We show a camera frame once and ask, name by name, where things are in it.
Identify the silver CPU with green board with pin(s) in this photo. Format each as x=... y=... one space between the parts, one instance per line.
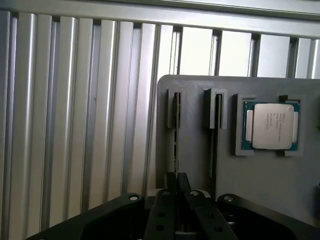
x=271 y=126

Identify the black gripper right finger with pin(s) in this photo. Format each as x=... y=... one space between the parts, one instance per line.
x=200 y=212

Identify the grey printed parts rack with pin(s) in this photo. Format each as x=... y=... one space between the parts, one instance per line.
x=262 y=175

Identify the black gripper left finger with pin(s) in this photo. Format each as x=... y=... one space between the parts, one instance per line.
x=160 y=215

